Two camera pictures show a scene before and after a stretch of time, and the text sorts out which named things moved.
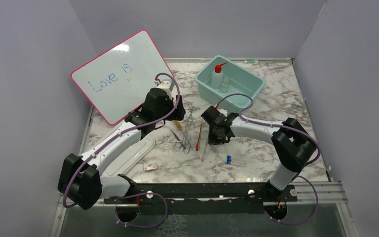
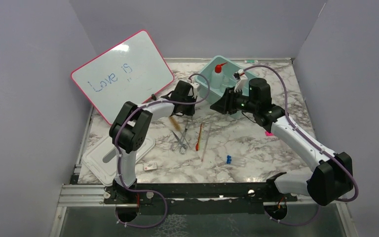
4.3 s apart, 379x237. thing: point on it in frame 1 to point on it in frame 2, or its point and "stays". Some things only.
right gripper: [212, 139] to [225, 104]
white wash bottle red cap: [217, 76] stays
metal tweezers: [176, 137] stays
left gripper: [179, 113] to [189, 112]
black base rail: [204, 198] stays
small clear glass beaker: [224, 84] stays
